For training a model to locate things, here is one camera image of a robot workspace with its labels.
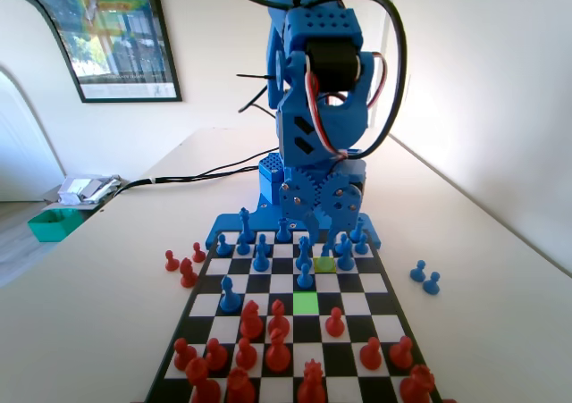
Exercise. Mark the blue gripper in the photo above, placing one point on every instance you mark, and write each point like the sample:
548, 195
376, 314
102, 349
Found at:
318, 199

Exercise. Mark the red chess knight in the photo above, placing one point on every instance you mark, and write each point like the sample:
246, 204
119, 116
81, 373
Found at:
187, 273
251, 320

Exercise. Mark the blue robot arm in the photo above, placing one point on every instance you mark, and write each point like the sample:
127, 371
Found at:
322, 23

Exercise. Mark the blue chess rook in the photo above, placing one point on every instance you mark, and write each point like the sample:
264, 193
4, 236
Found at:
282, 231
358, 228

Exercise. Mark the blue chess bishop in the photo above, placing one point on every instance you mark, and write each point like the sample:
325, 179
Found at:
345, 255

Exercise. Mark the blue chess pawn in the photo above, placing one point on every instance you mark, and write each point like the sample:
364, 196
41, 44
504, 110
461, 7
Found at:
305, 277
222, 245
431, 284
242, 247
418, 272
361, 245

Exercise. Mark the group of blue chess pieces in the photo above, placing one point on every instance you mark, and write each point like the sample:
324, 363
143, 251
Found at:
213, 233

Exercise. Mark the red chess bishop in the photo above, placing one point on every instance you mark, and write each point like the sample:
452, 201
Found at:
279, 316
278, 354

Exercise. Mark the red chess pawn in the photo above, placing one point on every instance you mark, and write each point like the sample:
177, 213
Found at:
198, 253
402, 353
334, 322
216, 356
246, 354
171, 262
184, 354
371, 354

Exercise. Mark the red chess queen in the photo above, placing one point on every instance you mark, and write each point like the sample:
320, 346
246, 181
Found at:
311, 385

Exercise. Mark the red chess rook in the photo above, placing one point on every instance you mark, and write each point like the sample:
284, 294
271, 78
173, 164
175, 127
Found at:
418, 384
241, 387

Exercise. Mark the black white chessboard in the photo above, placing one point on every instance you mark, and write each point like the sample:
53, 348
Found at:
362, 304

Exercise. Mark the blue pawn left of centre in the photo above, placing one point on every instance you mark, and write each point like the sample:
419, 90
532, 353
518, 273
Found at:
228, 293

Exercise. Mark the white paper stack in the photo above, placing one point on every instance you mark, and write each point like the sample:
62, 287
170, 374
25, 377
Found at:
85, 186

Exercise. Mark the framed map poster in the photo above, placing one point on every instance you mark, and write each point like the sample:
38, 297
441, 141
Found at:
116, 27

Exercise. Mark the green plastic bin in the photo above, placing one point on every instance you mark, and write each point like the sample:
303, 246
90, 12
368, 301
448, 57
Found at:
53, 226

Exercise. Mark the white arched panel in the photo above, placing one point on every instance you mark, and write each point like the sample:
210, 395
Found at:
27, 41

